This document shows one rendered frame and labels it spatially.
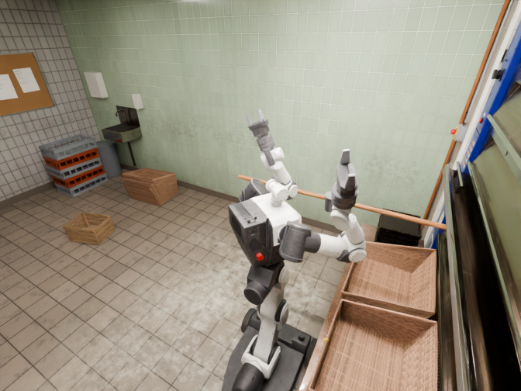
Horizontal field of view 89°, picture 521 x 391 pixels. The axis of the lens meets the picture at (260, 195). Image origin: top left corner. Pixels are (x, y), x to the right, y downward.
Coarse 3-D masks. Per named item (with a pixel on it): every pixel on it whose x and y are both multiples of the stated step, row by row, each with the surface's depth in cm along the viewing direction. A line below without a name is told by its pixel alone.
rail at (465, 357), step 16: (448, 176) 142; (448, 192) 129; (448, 208) 119; (464, 288) 80; (464, 304) 76; (464, 320) 71; (464, 336) 68; (464, 352) 64; (464, 368) 62; (464, 384) 59
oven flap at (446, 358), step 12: (444, 240) 167; (444, 252) 159; (444, 264) 152; (444, 276) 145; (444, 288) 139; (444, 300) 133; (444, 312) 127; (444, 324) 122; (444, 336) 117; (444, 348) 112; (444, 360) 108; (444, 372) 104; (444, 384) 101; (456, 384) 98
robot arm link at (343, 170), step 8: (336, 168) 92; (344, 168) 91; (352, 168) 90; (344, 176) 88; (336, 184) 94; (344, 184) 86; (336, 192) 94; (344, 192) 87; (352, 192) 86; (336, 200) 95; (344, 200) 93; (352, 200) 94
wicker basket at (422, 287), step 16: (368, 256) 207; (400, 256) 193; (416, 256) 187; (432, 256) 177; (352, 272) 196; (368, 272) 196; (400, 272) 195; (416, 272) 187; (432, 272) 164; (352, 288) 184; (368, 288) 184; (384, 288) 184; (400, 288) 183; (416, 288) 174; (432, 288) 155; (368, 304) 158; (384, 304) 152; (400, 304) 147; (416, 304) 162; (432, 304) 144
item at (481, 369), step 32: (448, 224) 111; (480, 224) 113; (448, 256) 97; (480, 256) 96; (480, 288) 84; (480, 320) 74; (480, 352) 67; (512, 352) 68; (480, 384) 60; (512, 384) 61
